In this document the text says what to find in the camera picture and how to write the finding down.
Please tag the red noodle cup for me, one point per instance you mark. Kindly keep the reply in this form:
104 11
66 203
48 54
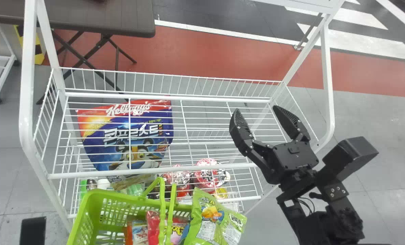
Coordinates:
207 177
178 180

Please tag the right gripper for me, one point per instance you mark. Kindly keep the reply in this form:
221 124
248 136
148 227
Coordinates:
292 158

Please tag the green basket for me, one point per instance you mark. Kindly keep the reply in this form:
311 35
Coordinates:
97 207

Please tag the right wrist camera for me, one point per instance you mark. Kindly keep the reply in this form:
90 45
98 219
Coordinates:
350 154

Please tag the red snack packet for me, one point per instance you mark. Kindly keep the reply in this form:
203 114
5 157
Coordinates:
153 229

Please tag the yellow black striped post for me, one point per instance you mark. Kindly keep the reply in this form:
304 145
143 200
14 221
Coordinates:
39 51

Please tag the blue cereal bag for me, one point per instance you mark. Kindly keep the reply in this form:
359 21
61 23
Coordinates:
144 136

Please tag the orange snack packet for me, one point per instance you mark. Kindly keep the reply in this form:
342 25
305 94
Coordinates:
136 233

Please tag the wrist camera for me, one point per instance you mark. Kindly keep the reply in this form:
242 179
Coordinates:
33 231
350 154

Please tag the green snack packet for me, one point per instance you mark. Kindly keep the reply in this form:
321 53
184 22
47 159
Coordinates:
212 221

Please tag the white bottle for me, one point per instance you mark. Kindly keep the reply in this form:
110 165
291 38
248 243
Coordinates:
103 184

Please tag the white shelf trolley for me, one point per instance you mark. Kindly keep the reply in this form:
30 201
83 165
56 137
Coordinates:
0 64

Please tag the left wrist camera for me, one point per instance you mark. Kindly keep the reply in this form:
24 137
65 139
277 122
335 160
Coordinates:
33 231

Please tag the green bottle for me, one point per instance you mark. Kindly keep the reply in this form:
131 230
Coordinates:
84 190

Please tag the dark folding side table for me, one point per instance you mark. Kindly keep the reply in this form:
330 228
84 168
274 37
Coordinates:
86 15

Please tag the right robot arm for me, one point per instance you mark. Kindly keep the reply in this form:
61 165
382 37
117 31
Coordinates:
324 224

